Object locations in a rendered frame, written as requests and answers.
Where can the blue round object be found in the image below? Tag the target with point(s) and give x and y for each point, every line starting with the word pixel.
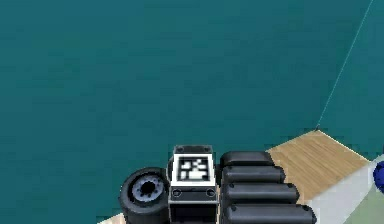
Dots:
pixel 379 176

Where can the pale green cloth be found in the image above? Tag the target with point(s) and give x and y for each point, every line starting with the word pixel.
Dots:
pixel 370 210

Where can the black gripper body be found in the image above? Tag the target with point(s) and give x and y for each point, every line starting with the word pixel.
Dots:
pixel 145 191

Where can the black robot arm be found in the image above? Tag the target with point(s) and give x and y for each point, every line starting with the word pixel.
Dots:
pixel 253 193

